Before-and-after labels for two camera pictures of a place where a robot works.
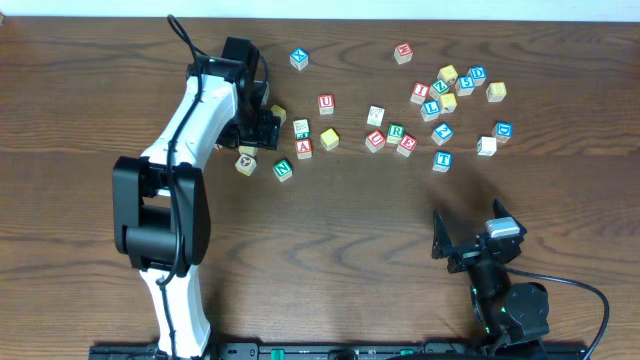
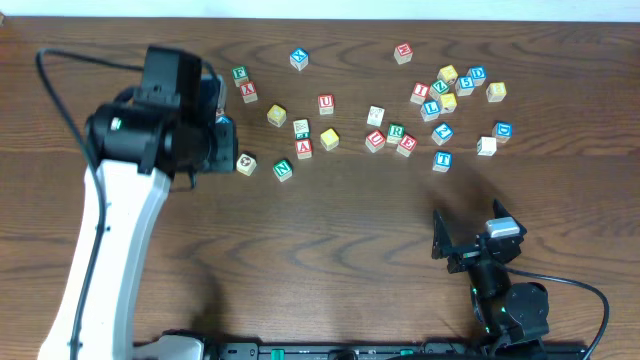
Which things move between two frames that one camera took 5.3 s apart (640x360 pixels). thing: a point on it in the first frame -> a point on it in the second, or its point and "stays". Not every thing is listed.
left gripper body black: (265, 130) -> (223, 148)
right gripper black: (470, 252) stays
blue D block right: (502, 130) stays
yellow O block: (277, 111) stays
